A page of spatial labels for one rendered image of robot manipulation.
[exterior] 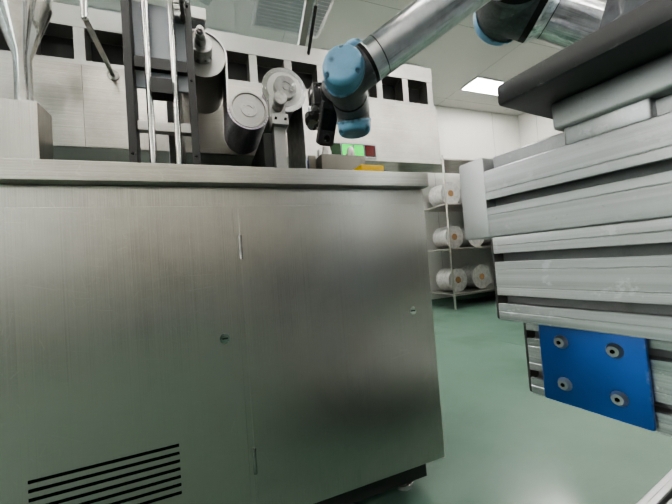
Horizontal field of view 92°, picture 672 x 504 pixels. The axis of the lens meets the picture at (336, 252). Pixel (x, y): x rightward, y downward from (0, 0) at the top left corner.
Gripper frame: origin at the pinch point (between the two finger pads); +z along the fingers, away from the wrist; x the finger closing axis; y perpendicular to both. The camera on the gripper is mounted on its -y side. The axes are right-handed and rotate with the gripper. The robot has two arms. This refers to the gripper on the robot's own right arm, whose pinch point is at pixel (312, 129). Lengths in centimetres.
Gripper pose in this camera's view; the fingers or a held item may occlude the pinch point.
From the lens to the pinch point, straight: 109.0
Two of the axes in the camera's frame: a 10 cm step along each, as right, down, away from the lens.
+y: -0.8, -10.0, 0.3
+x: -9.3, 0.6, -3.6
